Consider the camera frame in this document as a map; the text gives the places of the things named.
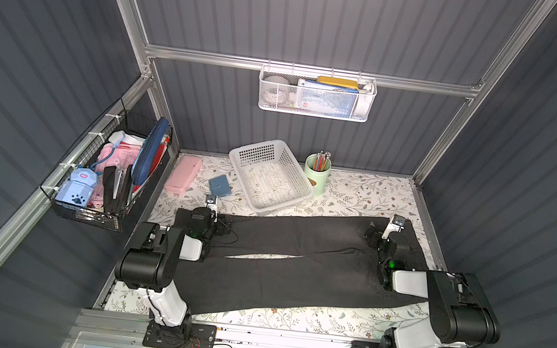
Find dark grey long pants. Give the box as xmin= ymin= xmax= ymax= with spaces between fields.
xmin=173 ymin=216 xmax=421 ymax=314

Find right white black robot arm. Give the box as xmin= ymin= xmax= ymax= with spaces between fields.
xmin=364 ymin=223 xmax=500 ymax=348

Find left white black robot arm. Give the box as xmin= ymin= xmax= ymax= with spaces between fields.
xmin=114 ymin=207 xmax=232 ymax=329

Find white tape roll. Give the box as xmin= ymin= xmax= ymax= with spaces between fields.
xmin=259 ymin=75 xmax=290 ymax=107

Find blue snap wallet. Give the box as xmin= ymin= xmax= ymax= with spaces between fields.
xmin=209 ymin=175 xmax=232 ymax=198

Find pink pencil case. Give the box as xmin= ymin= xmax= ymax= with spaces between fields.
xmin=164 ymin=154 xmax=203 ymax=196

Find navy blue zip pouch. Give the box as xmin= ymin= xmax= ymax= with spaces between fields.
xmin=131 ymin=118 xmax=169 ymax=187

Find white plastic perforated basket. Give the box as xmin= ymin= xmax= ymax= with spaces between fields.
xmin=229 ymin=139 xmax=313 ymax=215

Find black stapler in side basket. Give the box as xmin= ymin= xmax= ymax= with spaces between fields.
xmin=102 ymin=166 xmax=123 ymax=215

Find pink toy in side basket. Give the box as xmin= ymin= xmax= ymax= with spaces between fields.
xmin=92 ymin=143 xmax=141 ymax=189

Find green pencil cup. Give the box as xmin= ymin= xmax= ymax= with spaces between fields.
xmin=304 ymin=153 xmax=332 ymax=197

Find colored pencils in cup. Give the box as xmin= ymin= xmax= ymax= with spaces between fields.
xmin=312 ymin=151 xmax=331 ymax=172

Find light blue paw toy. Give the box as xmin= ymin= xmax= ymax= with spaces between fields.
xmin=55 ymin=168 xmax=99 ymax=208

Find blue white box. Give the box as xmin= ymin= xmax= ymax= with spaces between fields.
xmin=295 ymin=79 xmax=359 ymax=118

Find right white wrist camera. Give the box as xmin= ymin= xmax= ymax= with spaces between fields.
xmin=381 ymin=214 xmax=406 ymax=239

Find black wire side basket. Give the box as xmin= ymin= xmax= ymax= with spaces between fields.
xmin=40 ymin=109 xmax=173 ymax=232

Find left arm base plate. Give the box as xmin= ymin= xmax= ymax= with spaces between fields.
xmin=142 ymin=321 xmax=218 ymax=348

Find white wire wall basket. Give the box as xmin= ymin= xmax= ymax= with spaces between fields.
xmin=258 ymin=64 xmax=378 ymax=123

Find yellow item in wall basket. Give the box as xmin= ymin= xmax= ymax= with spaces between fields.
xmin=316 ymin=76 xmax=359 ymax=92

